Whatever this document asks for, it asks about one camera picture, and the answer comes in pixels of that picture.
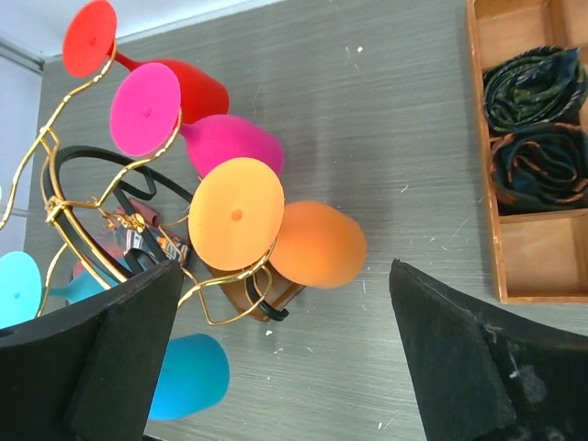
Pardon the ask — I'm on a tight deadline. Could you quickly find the patterned folded cloth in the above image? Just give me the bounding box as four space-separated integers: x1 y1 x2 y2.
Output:
72 197 191 279

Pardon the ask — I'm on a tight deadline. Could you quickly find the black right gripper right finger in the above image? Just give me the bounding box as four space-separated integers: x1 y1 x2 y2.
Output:
389 260 587 440

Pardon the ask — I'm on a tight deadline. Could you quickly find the wooden rack base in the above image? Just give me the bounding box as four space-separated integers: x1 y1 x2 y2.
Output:
212 264 304 325

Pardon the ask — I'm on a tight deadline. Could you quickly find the red wine glass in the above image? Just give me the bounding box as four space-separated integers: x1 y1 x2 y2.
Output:
62 1 230 124

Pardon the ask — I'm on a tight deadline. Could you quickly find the rolled dark orange-patterned tie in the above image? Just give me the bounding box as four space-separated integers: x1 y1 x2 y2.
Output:
489 122 587 215

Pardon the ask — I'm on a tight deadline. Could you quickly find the wooden compartment tray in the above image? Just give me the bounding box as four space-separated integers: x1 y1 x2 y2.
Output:
465 1 587 303

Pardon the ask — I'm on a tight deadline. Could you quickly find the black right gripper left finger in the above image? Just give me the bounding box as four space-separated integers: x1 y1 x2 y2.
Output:
1 261 183 440

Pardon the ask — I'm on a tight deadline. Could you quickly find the orange wine glass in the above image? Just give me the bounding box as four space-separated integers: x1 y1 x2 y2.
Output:
188 157 367 289

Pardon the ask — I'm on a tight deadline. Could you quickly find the rolled dark green tie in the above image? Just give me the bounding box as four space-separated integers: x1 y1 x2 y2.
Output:
482 46 587 135

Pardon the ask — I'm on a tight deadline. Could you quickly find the light blue wine glass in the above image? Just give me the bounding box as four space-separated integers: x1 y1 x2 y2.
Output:
1 251 104 329

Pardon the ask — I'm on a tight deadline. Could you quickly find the gold wire glass rack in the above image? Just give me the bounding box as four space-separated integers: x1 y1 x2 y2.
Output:
28 39 285 301

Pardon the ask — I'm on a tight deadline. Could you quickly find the magenta wine glass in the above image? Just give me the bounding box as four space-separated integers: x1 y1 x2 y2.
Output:
109 60 284 177

